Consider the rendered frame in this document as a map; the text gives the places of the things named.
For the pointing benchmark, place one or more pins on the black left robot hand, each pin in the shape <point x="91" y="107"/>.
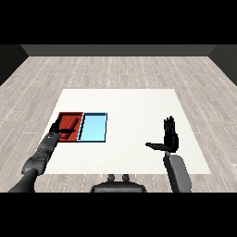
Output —
<point x="57" y="127"/>

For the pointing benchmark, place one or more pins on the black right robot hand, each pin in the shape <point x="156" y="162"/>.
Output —
<point x="170" y="139"/>

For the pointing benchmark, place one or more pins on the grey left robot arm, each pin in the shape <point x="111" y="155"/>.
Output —
<point x="41" y="152"/>

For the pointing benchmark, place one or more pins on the red shallow open box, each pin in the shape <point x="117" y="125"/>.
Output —
<point x="69" y="127"/>

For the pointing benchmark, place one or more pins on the small red can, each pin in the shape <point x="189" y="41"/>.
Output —
<point x="70" y="123"/>

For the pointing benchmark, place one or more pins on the light blue shallow open box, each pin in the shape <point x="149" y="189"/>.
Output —
<point x="92" y="127"/>

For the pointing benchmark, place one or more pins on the dark grey robot body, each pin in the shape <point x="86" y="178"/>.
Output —
<point x="118" y="186"/>

